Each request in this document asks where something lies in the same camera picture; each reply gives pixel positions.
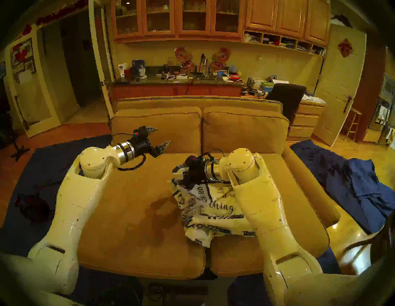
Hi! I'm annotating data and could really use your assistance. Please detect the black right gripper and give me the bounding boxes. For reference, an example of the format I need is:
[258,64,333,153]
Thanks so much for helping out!
[172,163,208,186]

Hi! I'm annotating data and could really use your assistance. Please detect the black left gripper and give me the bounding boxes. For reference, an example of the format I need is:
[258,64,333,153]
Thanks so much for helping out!
[131,126,171,158]

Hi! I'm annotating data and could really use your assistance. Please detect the printed scripture fleece blanket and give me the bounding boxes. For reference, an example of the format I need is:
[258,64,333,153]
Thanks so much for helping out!
[170,163,256,248]

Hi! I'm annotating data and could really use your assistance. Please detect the wooden counter with stone top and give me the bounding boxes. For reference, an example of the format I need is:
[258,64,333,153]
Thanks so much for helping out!
[106,72,244,107]

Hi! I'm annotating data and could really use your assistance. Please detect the white narrow open door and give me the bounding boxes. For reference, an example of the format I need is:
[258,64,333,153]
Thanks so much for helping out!
[89,0,114,127]

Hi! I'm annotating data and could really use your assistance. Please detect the white wifi router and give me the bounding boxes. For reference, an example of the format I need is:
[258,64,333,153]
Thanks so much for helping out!
[253,67,265,88]

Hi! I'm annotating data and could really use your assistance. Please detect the black power strip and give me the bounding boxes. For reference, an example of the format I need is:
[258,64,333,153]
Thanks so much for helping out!
[143,285,209,301]

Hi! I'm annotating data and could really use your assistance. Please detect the white glass french door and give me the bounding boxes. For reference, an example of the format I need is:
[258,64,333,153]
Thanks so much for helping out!
[5,29,61,138]

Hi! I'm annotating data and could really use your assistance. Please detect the black office chair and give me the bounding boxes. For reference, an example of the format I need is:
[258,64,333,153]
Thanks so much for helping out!
[265,83,307,121]

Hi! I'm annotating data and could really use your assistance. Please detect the wooden desk with drawers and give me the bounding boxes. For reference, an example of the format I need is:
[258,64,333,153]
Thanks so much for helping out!
[242,93,326,142]

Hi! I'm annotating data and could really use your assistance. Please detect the black standing fan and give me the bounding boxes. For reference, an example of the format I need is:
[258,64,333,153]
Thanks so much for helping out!
[0,113,31,161]

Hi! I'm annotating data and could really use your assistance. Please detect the black and red floor device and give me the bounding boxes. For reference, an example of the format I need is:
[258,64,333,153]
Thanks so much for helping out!
[14,194,51,224]

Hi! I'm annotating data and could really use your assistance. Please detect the stack of papers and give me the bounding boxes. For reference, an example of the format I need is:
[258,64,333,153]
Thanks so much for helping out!
[301,93,326,105]

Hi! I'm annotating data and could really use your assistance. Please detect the red garland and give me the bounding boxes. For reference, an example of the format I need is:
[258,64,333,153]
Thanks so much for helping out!
[35,0,88,27]

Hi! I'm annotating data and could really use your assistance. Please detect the black television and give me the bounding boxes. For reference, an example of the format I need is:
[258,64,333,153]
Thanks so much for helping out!
[0,79,10,114]

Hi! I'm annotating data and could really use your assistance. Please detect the cream panel door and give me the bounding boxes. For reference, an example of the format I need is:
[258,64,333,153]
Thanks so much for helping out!
[313,24,367,147]

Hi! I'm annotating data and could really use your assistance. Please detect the crumpled dark blue cloth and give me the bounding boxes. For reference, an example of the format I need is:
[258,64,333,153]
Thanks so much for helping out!
[290,139,395,235]

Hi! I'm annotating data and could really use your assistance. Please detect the wooden stool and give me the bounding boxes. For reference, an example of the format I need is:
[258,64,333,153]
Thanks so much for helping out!
[342,108,362,141]

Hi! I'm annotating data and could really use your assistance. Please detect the red diamond door sign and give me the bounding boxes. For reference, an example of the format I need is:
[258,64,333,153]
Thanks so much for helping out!
[338,38,355,58]

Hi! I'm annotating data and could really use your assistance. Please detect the hanging kitchen towels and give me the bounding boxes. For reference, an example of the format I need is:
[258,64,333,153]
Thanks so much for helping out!
[376,105,390,124]

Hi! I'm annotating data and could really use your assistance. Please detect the dark ornament above door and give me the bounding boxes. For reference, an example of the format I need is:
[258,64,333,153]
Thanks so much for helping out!
[331,15,352,28]

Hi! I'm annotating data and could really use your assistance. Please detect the steel microwave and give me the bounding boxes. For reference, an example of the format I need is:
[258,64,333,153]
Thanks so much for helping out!
[381,74,395,101]

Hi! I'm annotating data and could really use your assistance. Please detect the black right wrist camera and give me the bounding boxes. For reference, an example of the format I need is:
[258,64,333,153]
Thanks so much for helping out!
[185,155,205,169]

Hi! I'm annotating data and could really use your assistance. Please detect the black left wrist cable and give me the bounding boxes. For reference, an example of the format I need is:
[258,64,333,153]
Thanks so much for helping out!
[112,133,147,172]

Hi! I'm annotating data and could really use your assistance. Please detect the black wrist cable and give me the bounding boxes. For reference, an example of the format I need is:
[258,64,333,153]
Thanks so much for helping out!
[201,149,225,164]
[112,133,147,172]

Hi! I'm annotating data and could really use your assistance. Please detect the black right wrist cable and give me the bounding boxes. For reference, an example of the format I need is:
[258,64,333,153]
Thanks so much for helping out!
[201,149,225,164]

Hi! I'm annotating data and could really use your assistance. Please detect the yellow loveseat sofa frame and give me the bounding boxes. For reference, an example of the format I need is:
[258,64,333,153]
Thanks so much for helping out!
[54,96,340,279]

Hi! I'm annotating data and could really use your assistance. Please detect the red counter cable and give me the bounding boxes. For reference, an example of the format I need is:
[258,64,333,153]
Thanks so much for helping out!
[185,59,206,96]

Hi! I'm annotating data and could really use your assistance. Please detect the red floor cable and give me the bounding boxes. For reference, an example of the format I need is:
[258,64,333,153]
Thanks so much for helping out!
[34,160,73,195]

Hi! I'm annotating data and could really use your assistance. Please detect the wooden wall cabinets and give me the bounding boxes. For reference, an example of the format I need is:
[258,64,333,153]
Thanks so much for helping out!
[110,0,331,57]

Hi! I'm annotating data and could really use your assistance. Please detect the steel wall oven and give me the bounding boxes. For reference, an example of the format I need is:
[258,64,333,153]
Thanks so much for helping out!
[369,97,395,131]

